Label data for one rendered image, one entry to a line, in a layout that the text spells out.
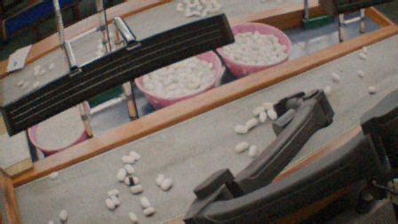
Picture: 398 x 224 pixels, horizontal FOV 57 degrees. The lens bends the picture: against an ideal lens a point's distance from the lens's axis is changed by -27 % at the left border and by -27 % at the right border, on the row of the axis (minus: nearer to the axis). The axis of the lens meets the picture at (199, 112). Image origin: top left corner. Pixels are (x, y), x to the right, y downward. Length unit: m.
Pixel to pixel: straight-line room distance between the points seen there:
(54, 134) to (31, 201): 0.30
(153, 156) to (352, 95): 0.66
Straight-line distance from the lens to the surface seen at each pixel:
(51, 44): 1.87
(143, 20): 1.84
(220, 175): 0.76
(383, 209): 1.51
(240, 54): 1.59
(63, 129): 1.45
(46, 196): 1.28
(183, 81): 1.48
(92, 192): 1.24
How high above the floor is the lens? 1.68
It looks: 43 degrees down
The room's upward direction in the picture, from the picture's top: 7 degrees counter-clockwise
